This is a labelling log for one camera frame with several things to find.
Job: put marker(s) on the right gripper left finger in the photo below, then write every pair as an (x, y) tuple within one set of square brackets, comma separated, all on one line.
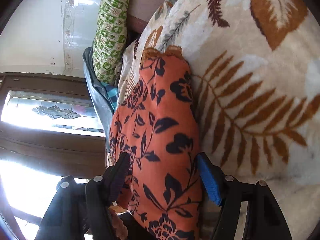
[(77, 208)]

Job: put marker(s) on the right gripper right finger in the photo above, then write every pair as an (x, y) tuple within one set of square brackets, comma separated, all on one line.
[(264, 217)]

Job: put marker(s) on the green checkered pillow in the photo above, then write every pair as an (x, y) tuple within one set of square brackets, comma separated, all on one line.
[(110, 39)]

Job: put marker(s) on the teal striped cloth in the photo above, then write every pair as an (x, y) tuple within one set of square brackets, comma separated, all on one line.
[(112, 95)]

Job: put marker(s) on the person left hand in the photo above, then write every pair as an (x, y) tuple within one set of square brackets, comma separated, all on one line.
[(118, 226)]

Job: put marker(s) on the blue denim garment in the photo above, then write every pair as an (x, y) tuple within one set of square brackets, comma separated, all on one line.
[(98, 94)]

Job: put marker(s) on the stained glass window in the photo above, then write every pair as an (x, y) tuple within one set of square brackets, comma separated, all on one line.
[(49, 130)]

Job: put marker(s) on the leaf pattern fleece blanket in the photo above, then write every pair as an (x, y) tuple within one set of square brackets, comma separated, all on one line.
[(255, 82)]

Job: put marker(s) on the orange floral blouse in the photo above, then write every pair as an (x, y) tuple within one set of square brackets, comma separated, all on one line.
[(155, 126)]

